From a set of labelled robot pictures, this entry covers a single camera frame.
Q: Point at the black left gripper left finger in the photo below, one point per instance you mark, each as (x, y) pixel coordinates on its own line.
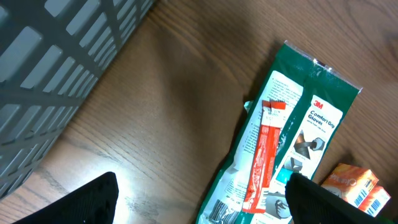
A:
(93, 203)

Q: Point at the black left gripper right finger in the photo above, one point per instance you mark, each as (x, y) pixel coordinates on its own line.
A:
(311, 204)

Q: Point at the orange small box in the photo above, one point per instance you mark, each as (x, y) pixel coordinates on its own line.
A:
(375, 201)
(352, 184)

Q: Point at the red white snack stick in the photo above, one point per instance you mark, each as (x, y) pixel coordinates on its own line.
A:
(273, 115)

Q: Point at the green white snack bag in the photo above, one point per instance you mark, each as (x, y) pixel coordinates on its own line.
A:
(317, 99)

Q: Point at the light teal wipes packet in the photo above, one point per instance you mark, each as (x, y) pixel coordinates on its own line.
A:
(247, 106)

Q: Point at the grey plastic basket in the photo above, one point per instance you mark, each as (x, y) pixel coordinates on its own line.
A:
(52, 55)

